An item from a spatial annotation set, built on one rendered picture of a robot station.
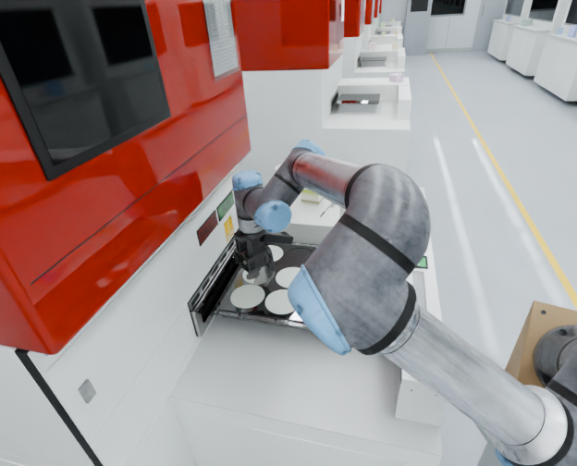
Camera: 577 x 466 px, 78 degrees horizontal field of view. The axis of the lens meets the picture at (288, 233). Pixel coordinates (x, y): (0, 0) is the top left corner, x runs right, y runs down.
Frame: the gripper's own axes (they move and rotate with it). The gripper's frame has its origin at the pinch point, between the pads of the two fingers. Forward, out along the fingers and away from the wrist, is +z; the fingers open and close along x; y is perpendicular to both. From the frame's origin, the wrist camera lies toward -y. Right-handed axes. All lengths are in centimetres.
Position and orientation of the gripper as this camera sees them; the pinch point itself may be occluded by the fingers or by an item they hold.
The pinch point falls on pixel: (265, 281)
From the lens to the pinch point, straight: 108.8
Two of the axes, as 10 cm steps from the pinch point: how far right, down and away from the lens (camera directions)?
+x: 6.5, 3.8, -6.6
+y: -7.6, 3.9, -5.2
